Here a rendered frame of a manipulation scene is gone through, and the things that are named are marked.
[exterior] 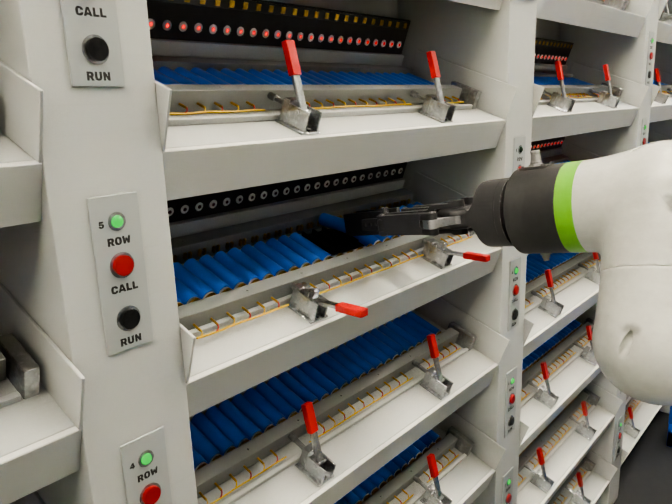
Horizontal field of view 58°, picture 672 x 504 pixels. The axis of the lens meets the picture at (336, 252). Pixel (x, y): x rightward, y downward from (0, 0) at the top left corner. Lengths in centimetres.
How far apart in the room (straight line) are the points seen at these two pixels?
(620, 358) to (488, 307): 50
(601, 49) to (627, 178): 109
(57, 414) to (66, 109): 23
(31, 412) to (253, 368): 20
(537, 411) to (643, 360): 80
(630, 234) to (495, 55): 48
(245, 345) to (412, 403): 36
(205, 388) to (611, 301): 37
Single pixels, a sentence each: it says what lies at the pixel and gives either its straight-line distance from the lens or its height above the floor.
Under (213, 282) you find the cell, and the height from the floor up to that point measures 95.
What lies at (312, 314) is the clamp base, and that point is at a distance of 66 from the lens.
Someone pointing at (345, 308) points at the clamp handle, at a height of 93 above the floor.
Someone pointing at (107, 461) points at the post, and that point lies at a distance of 54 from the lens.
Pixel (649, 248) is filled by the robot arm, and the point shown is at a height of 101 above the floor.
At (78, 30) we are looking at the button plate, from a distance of 48.
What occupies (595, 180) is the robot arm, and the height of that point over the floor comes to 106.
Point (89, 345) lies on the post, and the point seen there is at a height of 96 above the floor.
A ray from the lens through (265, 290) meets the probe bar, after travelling 65.
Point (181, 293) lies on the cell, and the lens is 64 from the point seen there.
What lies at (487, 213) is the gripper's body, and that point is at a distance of 66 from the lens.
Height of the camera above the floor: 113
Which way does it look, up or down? 14 degrees down
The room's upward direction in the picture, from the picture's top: 2 degrees counter-clockwise
